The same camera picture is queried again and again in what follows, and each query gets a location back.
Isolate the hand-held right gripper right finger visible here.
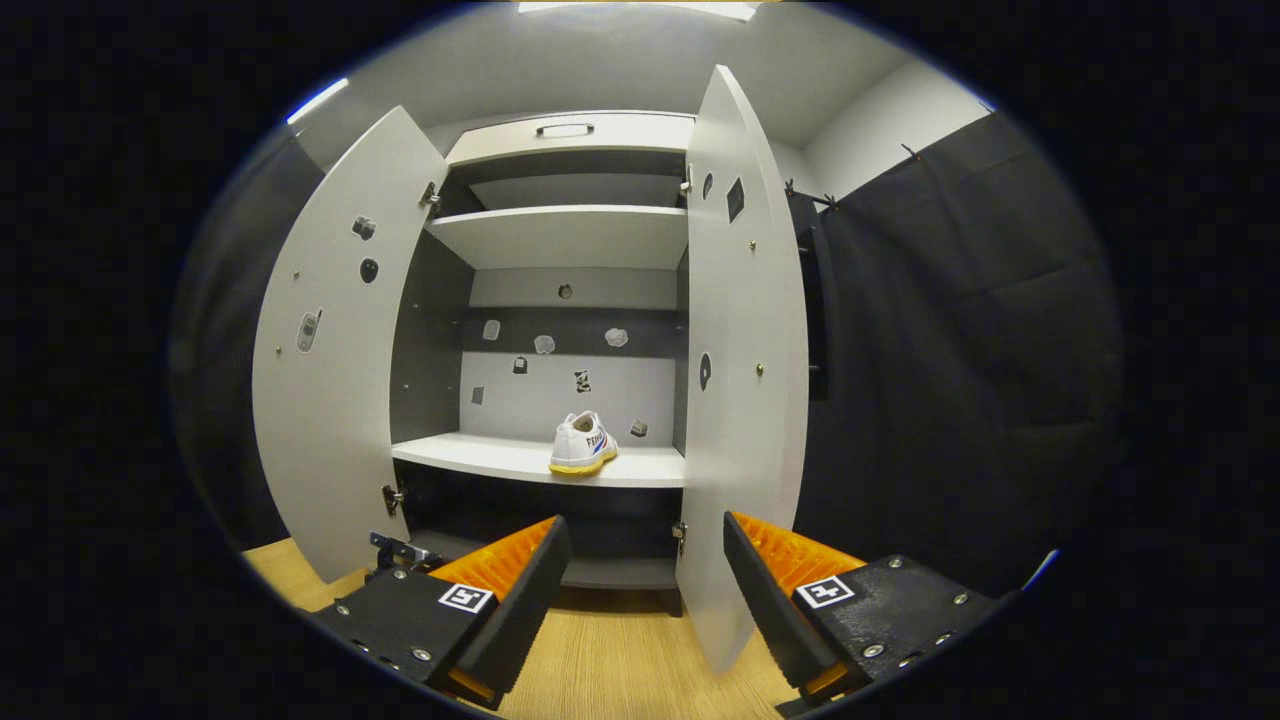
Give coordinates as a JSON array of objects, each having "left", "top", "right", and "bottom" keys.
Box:
[{"left": 722, "top": 511, "right": 1001, "bottom": 707}]

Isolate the narrow ceiling light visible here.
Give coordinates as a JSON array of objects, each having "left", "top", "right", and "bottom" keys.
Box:
[{"left": 287, "top": 78, "right": 349, "bottom": 125}]

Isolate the white cabinet shelf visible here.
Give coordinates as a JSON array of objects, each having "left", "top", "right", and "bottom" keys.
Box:
[
  {"left": 425, "top": 205, "right": 689, "bottom": 271},
  {"left": 392, "top": 432, "right": 687, "bottom": 489}
]

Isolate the white shoe yellow sole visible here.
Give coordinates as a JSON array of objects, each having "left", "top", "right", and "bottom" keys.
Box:
[{"left": 548, "top": 411, "right": 619, "bottom": 477}]

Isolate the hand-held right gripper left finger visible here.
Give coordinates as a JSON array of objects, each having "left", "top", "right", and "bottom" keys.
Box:
[{"left": 305, "top": 515, "right": 576, "bottom": 713}]

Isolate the white shoe cabinet door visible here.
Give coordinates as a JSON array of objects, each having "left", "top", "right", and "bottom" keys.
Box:
[
  {"left": 252, "top": 106, "right": 449, "bottom": 584},
  {"left": 676, "top": 65, "right": 809, "bottom": 673}
]

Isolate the black backdrop cloth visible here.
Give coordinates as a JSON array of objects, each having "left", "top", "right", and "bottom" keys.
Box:
[{"left": 170, "top": 110, "right": 1126, "bottom": 601}]

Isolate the white cabinet drawer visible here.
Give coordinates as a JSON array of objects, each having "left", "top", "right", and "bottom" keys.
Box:
[{"left": 447, "top": 112, "right": 696, "bottom": 167}]

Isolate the large ceiling light panel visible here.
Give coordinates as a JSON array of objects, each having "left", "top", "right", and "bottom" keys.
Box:
[{"left": 518, "top": 0, "right": 758, "bottom": 21}]

